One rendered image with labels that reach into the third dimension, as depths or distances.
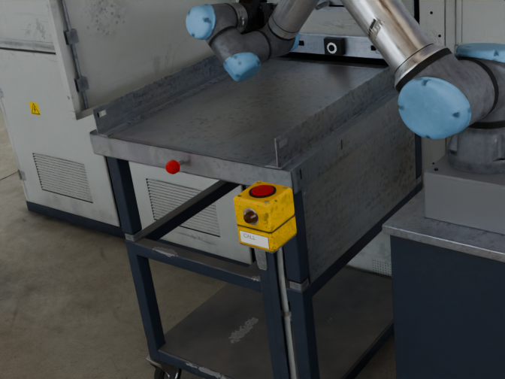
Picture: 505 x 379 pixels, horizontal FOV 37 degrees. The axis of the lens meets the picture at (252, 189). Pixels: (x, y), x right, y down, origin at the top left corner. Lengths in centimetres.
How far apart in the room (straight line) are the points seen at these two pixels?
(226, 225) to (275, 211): 142
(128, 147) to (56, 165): 151
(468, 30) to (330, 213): 60
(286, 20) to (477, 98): 55
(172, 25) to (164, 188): 83
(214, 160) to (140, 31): 65
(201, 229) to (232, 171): 122
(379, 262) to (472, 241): 101
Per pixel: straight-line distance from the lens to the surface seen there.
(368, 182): 191
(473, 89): 136
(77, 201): 335
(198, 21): 173
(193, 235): 289
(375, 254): 244
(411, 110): 135
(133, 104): 200
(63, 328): 276
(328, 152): 167
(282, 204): 134
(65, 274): 308
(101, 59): 214
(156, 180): 291
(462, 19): 201
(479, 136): 148
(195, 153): 171
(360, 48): 222
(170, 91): 210
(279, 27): 175
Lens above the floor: 148
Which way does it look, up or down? 25 degrees down
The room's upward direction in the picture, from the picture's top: 7 degrees counter-clockwise
